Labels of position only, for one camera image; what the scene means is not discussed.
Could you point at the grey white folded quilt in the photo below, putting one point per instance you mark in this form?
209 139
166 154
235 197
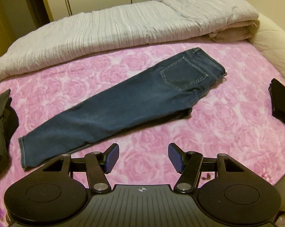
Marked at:
124 26

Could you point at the dark green black garment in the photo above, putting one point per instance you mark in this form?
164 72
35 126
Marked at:
9 123

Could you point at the cream padded bed frame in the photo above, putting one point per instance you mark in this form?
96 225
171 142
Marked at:
269 40

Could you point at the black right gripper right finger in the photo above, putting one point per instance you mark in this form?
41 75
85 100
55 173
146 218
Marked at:
191 164

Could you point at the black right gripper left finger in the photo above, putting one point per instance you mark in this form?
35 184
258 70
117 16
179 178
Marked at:
96 165

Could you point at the blue denim jeans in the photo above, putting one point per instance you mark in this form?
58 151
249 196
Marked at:
164 91

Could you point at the pink rose patterned blanket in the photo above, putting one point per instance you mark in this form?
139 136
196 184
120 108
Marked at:
235 117

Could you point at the black garment at right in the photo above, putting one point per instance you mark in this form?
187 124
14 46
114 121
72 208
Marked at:
277 94

